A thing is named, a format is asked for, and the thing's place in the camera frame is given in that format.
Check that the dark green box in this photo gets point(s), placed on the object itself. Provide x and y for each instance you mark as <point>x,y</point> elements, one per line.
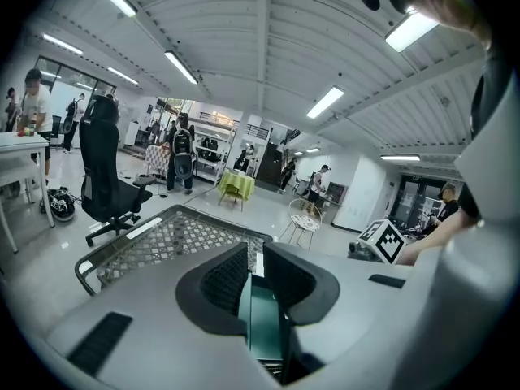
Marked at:
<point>264,319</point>

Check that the black bag with white print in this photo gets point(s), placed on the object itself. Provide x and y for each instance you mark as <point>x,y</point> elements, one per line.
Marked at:
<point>61,205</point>

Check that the white rectangular table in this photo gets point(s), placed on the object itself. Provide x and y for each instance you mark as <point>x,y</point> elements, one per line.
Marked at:
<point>20,146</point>

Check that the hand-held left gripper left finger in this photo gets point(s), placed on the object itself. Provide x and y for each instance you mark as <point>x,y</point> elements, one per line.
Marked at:
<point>211,295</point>

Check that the black office chair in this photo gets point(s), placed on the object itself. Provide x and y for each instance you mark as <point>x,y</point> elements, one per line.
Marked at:
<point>101,169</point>

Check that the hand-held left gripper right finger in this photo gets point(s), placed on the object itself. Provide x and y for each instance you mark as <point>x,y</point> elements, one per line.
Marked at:
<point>304,291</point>

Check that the table with yellow-green cloth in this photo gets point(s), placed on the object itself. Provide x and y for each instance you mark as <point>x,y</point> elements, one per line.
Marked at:
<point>236,183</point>

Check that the white shelving rack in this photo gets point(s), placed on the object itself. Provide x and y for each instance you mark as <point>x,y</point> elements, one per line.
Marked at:
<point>213,148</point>

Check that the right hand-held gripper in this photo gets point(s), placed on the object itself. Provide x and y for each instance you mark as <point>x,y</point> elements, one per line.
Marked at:
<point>388,242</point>

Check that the person's right forearm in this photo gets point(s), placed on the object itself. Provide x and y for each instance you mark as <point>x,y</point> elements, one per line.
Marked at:
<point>430,238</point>

